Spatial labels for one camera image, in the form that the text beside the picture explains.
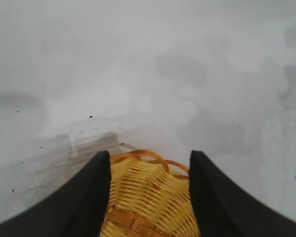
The yellow orange woven basket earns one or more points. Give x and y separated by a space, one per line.
150 197

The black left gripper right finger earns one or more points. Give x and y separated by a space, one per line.
224 209

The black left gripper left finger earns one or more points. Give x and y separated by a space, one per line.
64 209

